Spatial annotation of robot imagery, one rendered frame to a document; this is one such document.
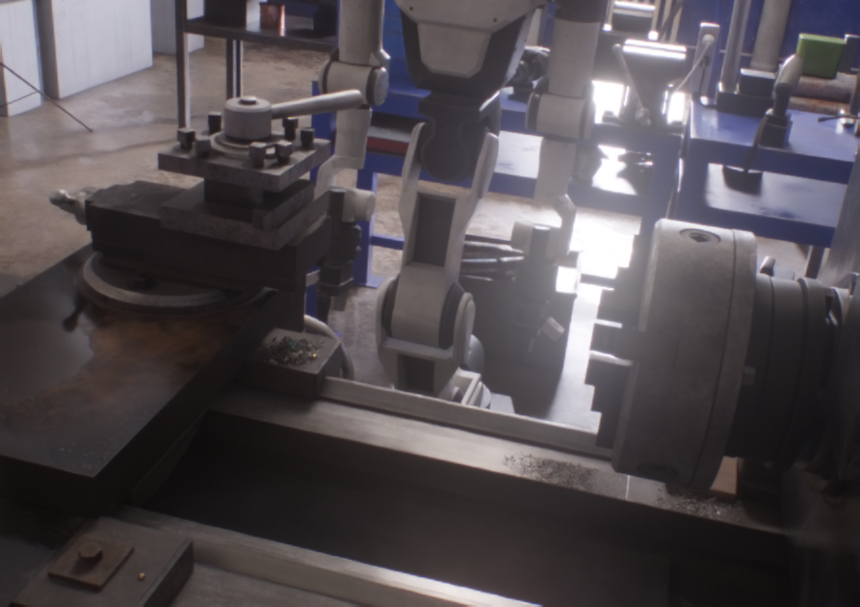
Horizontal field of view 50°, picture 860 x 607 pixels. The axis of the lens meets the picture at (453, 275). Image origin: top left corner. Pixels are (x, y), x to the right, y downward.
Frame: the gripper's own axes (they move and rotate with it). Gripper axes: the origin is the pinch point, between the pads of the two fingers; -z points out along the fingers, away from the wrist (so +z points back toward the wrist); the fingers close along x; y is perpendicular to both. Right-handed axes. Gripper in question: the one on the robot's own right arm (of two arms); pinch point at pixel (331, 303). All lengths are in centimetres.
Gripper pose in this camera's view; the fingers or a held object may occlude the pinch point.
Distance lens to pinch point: 209.8
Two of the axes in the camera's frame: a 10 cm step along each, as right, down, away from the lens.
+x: -2.4, 1.9, -9.5
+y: 9.6, 1.9, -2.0
